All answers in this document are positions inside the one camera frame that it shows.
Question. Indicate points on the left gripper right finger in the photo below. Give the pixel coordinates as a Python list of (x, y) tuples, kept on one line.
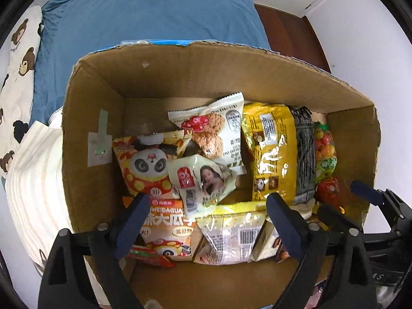
[(350, 283)]

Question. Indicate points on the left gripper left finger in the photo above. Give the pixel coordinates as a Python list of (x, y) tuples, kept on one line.
[(66, 283)]

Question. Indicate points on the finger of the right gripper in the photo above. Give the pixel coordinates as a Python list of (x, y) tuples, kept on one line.
[(332, 218), (362, 190)]

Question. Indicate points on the red small snack bag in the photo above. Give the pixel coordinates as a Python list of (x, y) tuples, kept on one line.
[(334, 192)]

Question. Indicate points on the brown snack packet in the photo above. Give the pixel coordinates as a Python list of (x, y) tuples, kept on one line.
[(269, 245)]

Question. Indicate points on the red long snack packet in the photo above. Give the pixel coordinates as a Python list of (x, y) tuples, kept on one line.
[(149, 256)]

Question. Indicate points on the green fruit candy bag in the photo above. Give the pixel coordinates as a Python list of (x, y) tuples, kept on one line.
[(325, 152)]

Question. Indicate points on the black striped snack bag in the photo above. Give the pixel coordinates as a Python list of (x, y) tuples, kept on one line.
[(306, 161)]

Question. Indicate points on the cream striped blanket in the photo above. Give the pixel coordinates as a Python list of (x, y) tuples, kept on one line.
[(35, 192)]

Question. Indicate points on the beige barcode snack packet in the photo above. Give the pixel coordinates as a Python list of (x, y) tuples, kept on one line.
[(229, 233)]

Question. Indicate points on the large yellow snack bag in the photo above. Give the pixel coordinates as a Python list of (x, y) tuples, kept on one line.
[(270, 136)]

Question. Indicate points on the white portrait snack packet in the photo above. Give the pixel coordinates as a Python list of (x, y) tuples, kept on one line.
[(201, 183)]

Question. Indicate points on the panda orange seed bag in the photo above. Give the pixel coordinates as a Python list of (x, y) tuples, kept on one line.
[(143, 161)]

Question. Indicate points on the cookie white packet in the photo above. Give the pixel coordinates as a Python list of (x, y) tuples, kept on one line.
[(216, 129)]

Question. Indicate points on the cardboard box blue outside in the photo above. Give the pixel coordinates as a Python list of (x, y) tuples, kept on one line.
[(129, 90)]

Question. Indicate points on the bear print white pillow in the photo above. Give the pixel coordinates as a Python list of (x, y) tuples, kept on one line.
[(17, 89)]

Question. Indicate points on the blue bed sheet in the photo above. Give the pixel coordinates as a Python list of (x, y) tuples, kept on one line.
[(74, 28)]

